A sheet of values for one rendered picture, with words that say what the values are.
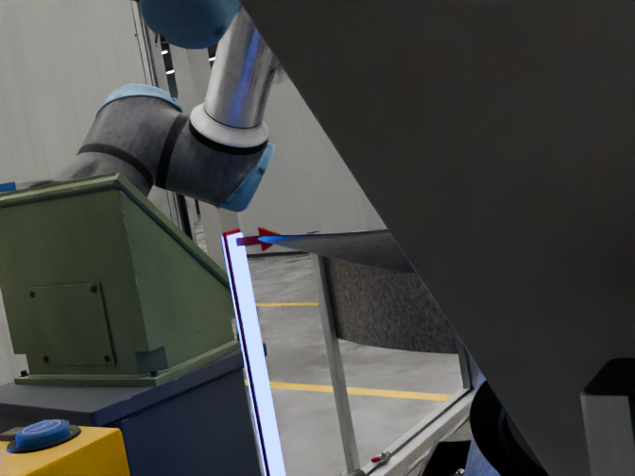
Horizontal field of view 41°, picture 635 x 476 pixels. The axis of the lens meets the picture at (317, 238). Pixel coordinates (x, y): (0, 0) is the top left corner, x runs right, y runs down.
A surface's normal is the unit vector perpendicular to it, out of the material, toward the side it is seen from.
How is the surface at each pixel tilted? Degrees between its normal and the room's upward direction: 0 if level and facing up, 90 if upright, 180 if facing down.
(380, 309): 90
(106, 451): 90
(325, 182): 90
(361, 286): 90
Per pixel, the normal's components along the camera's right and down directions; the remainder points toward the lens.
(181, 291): 0.83, -0.09
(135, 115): 0.19, -0.47
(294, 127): -0.65, 0.18
